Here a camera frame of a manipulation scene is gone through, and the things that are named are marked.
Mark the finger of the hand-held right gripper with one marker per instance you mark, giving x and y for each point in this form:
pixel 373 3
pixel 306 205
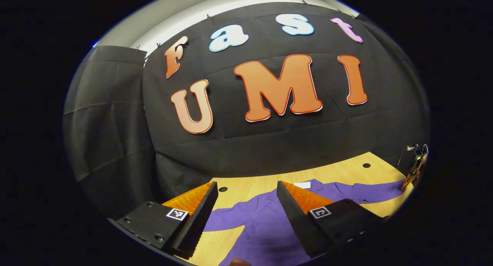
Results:
pixel 415 171

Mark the purple button shirt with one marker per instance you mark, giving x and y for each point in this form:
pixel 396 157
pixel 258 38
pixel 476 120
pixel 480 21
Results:
pixel 262 227

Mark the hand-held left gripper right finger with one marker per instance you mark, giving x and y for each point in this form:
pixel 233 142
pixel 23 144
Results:
pixel 296 223

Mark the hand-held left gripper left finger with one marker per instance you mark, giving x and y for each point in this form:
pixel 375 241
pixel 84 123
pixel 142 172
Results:
pixel 196 223

